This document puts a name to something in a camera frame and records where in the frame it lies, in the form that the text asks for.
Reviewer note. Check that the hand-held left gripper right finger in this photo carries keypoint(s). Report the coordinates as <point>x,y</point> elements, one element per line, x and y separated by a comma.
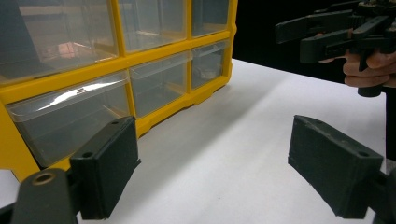
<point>336,165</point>

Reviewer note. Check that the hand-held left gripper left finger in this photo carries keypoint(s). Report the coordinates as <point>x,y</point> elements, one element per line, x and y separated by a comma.
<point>106,168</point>

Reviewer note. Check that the yellow black organizer cabinet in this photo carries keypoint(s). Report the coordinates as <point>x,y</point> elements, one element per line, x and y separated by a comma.
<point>93,72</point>

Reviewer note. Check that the clear plastic drawer bin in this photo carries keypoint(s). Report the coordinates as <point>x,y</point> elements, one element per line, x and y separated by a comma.
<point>214,59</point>

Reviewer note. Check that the black curtain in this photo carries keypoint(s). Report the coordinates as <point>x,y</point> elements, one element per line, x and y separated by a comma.
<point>255,31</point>

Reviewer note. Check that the grid of clear drawers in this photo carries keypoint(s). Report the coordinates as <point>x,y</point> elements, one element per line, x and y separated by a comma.
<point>62,124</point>

